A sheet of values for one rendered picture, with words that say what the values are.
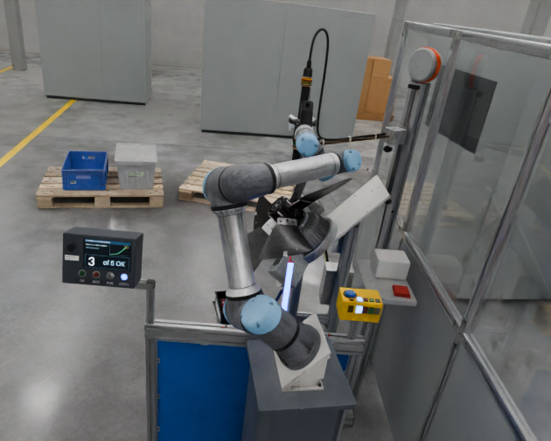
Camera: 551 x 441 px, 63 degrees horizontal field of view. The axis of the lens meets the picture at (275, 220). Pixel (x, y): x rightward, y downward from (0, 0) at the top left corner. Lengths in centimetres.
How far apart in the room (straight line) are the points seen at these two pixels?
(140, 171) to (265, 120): 327
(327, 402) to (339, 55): 661
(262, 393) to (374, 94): 896
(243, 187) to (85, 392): 188
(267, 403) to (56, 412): 161
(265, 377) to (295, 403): 13
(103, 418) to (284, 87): 588
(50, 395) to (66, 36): 718
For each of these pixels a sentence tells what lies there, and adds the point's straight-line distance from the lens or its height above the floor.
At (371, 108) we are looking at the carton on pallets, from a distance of 1013.
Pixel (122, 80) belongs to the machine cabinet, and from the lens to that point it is 911.
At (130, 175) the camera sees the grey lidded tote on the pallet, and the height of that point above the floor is 31.
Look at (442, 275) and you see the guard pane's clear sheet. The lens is 218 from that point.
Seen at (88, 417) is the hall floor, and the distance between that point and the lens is 278.
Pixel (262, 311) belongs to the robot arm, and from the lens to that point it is 135.
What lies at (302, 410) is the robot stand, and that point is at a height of 99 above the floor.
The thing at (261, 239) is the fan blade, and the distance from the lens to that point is 212.
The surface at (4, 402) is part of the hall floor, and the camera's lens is 296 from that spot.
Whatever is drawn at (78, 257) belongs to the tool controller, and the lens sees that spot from 177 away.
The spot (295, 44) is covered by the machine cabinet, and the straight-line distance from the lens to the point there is 746.
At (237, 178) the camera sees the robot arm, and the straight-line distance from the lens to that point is 131.
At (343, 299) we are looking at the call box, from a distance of 179.
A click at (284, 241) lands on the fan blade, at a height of 117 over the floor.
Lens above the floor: 208
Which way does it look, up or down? 26 degrees down
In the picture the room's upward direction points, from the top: 7 degrees clockwise
